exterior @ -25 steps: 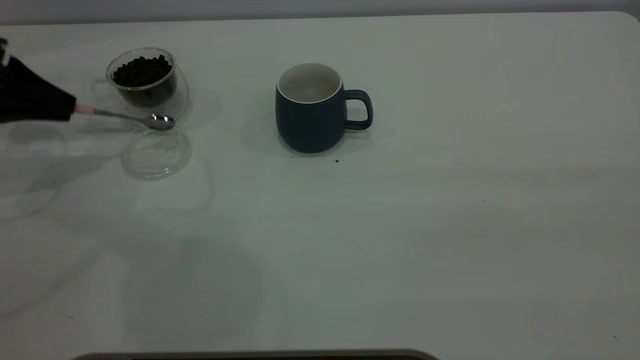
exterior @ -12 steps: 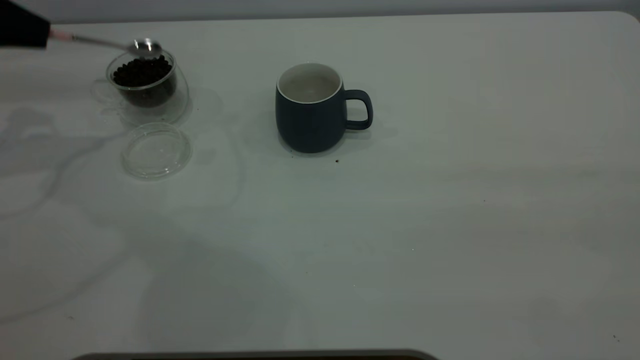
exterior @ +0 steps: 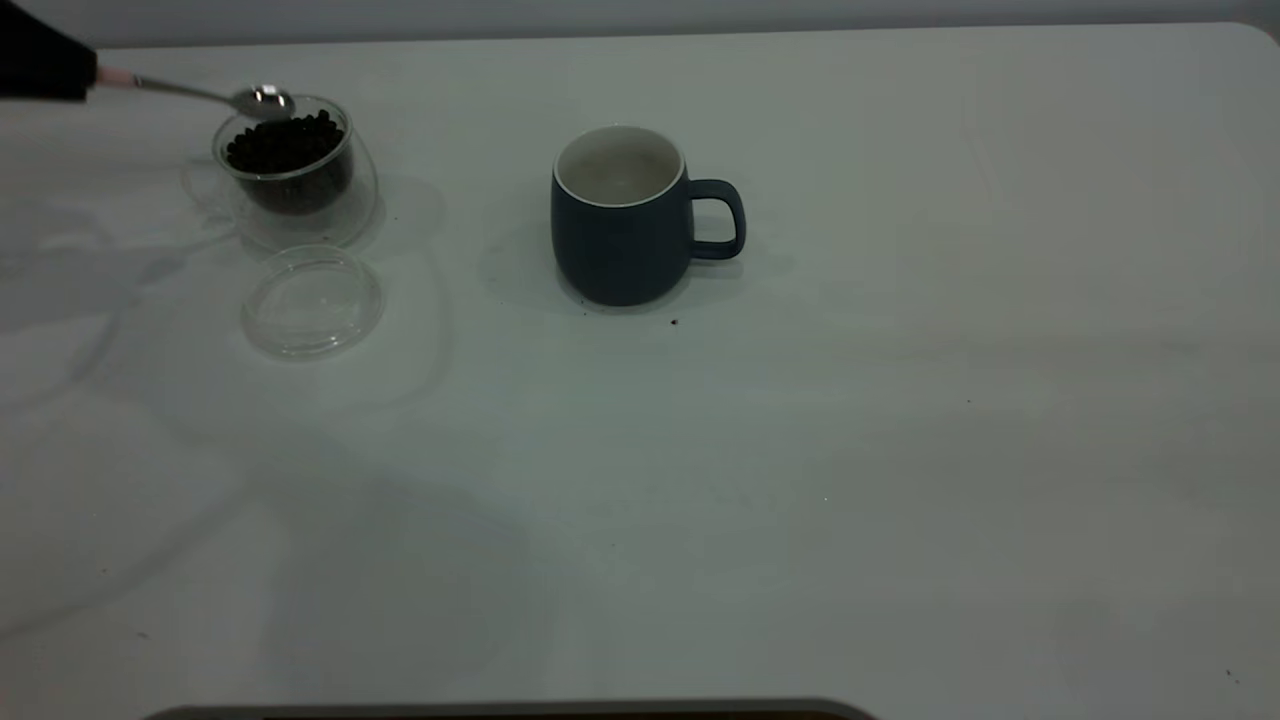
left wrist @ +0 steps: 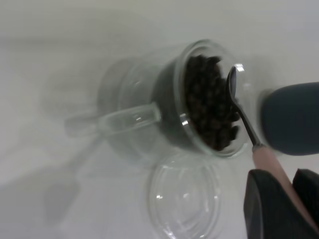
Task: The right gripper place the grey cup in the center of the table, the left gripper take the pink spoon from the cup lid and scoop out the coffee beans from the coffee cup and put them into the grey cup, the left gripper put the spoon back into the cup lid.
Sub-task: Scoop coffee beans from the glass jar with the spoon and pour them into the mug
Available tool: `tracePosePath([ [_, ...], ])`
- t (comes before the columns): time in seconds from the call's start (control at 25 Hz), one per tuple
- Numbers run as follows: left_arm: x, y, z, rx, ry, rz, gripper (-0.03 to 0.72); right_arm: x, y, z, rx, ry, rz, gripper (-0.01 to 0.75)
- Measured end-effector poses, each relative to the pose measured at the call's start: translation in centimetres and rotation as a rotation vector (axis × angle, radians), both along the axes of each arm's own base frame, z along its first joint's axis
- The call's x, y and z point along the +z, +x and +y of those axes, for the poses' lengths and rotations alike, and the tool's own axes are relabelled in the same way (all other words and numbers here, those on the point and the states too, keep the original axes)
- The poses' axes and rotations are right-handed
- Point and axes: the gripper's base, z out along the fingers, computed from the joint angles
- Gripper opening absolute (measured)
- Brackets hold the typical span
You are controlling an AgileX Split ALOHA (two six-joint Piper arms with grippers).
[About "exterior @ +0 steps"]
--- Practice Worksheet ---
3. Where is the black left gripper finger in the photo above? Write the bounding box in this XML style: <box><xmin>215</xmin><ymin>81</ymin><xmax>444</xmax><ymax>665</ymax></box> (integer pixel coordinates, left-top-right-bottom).
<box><xmin>0</xmin><ymin>0</ymin><xmax>99</xmax><ymax>102</ymax></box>

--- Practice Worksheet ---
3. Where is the pink-handled metal spoon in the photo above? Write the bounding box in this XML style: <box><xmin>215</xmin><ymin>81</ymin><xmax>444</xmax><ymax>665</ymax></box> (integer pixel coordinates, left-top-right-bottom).
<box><xmin>97</xmin><ymin>68</ymin><xmax>297</xmax><ymax>122</ymax></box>

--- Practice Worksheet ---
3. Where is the dark blue-grey ceramic mug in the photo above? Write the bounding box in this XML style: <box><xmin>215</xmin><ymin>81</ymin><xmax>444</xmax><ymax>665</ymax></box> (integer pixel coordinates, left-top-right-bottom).
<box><xmin>550</xmin><ymin>125</ymin><xmax>747</xmax><ymax>308</ymax></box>

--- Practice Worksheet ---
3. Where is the pile of coffee beans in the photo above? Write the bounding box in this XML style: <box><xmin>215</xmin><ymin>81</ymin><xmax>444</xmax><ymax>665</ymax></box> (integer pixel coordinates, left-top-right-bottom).
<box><xmin>225</xmin><ymin>110</ymin><xmax>353</xmax><ymax>213</ymax></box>

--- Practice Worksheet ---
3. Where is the clear double-walled glass cup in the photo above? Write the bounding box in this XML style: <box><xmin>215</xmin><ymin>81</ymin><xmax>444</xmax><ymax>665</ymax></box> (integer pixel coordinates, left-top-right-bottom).
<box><xmin>180</xmin><ymin>95</ymin><xmax>379</xmax><ymax>256</ymax></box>

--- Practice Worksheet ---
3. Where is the clear round glass lid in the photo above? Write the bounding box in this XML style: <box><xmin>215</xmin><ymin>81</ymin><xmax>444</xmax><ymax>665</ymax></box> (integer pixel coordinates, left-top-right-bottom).
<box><xmin>240</xmin><ymin>245</ymin><xmax>386</xmax><ymax>361</ymax></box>

